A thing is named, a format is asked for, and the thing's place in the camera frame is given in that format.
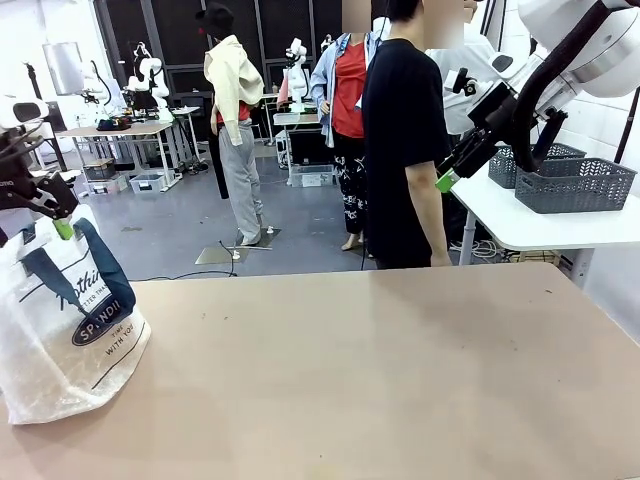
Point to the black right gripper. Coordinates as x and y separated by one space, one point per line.
495 112

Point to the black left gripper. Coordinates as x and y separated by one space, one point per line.
17 190

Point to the grey plastic lattice basket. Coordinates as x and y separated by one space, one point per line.
575 192
500 170

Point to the person's right forearm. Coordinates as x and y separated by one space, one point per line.
425 210

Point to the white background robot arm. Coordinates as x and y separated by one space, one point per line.
150 75

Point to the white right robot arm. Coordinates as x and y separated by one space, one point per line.
610 55

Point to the person's right hand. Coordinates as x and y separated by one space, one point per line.
441 260

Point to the dark storage crate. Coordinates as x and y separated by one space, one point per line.
97 169

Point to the clear storage bin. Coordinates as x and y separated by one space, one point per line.
147 182
312 176
107 186

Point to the person in black T-shirt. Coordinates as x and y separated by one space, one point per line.
395 125

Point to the wood top work table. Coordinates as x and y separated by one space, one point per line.
115 130

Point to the large white table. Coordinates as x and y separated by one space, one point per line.
525 230

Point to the black light stand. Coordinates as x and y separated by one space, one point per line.
37 95

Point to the grey whiteboard panel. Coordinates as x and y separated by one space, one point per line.
62 65

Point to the person in red shirt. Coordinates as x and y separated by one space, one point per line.
350 75

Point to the black tripod pole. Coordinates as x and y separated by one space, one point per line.
629 125

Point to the white cabinet under table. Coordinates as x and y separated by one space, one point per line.
580 267

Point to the metal floor plate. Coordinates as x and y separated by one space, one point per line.
215 256
260 239

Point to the small grey work table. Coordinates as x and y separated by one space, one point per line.
295 119

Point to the person in beige hoodie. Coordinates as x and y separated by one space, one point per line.
235 75

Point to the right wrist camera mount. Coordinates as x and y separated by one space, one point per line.
462 82

